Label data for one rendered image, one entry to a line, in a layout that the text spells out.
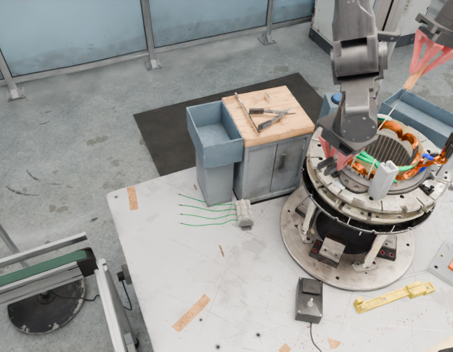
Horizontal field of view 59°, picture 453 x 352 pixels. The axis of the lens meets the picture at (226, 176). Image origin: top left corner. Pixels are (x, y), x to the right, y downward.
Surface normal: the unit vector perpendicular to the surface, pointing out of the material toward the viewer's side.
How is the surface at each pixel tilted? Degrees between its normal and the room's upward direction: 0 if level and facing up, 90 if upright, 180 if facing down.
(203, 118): 90
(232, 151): 90
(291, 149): 90
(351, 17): 73
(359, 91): 19
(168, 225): 0
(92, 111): 0
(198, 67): 0
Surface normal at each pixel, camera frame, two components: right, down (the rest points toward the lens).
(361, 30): -0.30, 0.50
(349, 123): -0.23, 0.71
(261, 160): 0.33, 0.71
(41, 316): 0.02, -0.66
